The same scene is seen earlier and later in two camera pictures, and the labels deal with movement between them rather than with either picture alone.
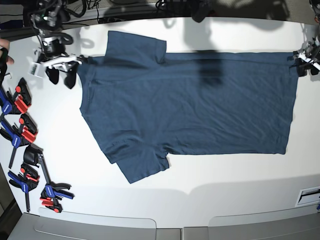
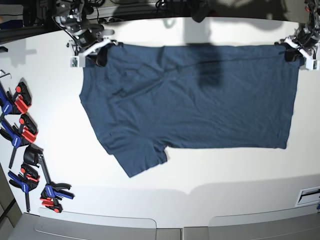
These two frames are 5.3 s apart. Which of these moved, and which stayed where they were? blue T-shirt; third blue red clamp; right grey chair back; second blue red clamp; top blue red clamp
Moved: blue T-shirt
Stayed: right grey chair back; top blue red clamp; second blue red clamp; third blue red clamp
